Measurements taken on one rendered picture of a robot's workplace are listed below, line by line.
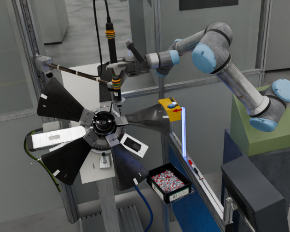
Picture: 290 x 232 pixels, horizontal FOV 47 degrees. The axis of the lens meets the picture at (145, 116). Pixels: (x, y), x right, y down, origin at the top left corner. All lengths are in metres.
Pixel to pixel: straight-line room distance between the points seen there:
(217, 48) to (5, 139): 1.73
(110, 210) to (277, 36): 3.83
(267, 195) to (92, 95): 1.20
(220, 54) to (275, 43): 3.91
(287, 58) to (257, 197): 4.37
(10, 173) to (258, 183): 1.99
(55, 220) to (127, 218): 0.63
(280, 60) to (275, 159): 3.66
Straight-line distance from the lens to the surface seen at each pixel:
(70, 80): 2.05
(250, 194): 1.24
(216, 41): 1.43
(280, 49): 5.38
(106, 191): 2.13
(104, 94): 1.81
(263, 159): 1.85
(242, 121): 1.78
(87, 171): 1.95
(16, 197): 2.92
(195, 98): 2.69
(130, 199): 3.02
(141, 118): 1.77
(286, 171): 1.97
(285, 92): 1.66
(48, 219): 3.03
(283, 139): 1.87
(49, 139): 1.86
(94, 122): 1.69
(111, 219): 2.29
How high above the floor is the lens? 2.06
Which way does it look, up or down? 29 degrees down
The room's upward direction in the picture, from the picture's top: 5 degrees counter-clockwise
